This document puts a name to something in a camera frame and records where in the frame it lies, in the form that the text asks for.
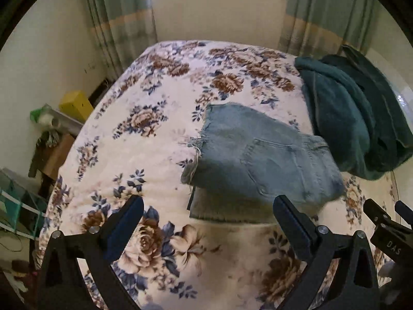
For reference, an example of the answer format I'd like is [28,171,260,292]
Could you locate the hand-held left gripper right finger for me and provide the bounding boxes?
[273,195,380,310]

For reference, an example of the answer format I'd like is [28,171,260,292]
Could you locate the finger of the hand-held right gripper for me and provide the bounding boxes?
[363,199,412,233]
[394,200,413,228]

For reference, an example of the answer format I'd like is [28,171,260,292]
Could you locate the floral bed cover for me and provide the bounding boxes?
[35,40,398,310]

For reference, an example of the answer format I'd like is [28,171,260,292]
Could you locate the yellow box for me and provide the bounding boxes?
[59,90,94,124]

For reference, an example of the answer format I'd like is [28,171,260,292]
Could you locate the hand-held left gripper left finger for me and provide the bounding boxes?
[37,195,145,310]

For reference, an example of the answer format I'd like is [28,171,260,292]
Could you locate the teal wire rack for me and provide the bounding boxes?
[0,167,48,239]

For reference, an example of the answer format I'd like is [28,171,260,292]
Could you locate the green plastic bag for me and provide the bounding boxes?
[30,104,54,124]

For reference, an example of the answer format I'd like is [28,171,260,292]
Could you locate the green striped curtain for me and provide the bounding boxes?
[279,0,381,57]
[83,0,158,80]

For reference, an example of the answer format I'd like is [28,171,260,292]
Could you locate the dark green blanket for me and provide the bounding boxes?
[294,45,413,181]

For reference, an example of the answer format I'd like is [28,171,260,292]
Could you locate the light blue denim pants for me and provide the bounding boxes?
[181,102,345,224]

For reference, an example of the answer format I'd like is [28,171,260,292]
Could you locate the brown cardboard box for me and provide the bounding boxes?
[28,133,76,181]

